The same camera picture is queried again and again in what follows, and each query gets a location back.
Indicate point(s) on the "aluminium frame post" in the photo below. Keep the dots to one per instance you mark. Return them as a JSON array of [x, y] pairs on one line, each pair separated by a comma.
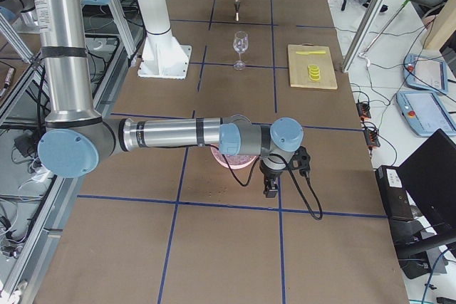
[[365, 26]]

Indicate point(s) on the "clear ice cube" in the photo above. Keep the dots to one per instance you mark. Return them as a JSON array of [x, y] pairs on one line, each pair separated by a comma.
[[241, 47]]

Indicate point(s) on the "black monitor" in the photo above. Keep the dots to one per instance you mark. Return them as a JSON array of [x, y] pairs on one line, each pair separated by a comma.
[[428, 175]]

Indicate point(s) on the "blue teach pendant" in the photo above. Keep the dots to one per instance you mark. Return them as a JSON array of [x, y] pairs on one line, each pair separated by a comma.
[[424, 112], [425, 73]]

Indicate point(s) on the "blue teach pendant near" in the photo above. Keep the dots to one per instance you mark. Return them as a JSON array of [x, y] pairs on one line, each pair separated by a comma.
[[424, 112]]

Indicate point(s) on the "green handled reacher grabber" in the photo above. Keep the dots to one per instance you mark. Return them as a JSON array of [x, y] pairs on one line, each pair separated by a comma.
[[363, 53]]

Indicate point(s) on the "clear wine glass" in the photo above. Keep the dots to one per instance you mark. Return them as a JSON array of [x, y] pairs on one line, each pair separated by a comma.
[[240, 37]]

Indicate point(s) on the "bamboo cutting board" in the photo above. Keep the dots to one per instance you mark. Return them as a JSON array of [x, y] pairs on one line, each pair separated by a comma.
[[299, 72]]

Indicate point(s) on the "steel cocktail jigger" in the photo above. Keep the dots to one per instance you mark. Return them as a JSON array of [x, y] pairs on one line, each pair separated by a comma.
[[237, 4]]

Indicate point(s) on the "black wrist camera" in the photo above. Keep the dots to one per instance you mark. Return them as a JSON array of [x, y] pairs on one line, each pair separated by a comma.
[[301, 162]]

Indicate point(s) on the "pink bowl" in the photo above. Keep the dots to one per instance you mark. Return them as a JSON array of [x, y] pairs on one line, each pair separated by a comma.
[[215, 152]]

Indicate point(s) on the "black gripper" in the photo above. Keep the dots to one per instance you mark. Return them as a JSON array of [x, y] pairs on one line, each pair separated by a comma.
[[270, 176]]

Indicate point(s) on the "pile of clear ice cubes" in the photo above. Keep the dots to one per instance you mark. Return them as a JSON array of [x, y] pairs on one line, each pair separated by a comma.
[[235, 159]]

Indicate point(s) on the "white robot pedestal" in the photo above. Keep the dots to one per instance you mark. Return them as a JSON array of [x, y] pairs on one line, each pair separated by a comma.
[[162, 56]]

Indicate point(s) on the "yellow plastic knife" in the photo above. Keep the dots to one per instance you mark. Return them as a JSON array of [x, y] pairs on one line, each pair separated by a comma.
[[307, 53]]

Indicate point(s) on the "black box device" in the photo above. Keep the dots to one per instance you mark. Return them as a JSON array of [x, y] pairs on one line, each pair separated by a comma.
[[393, 194]]

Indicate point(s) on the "blue teach pendant far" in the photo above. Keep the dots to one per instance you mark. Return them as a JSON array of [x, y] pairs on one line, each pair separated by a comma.
[[425, 73]]

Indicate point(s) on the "wooden plank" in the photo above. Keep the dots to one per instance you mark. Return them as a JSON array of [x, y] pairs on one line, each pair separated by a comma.
[[442, 27]]

